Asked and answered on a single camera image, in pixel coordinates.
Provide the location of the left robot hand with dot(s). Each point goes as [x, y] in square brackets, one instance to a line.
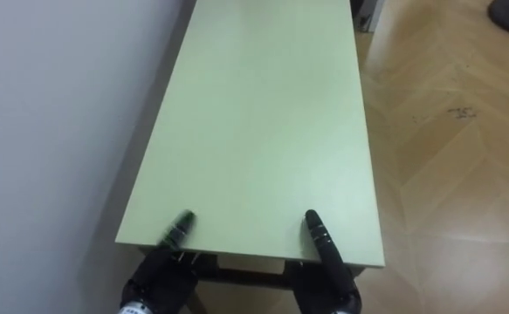
[162, 279]

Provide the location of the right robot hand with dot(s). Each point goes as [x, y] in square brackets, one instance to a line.
[330, 270]

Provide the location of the light green table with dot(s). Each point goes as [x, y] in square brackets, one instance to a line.
[258, 131]

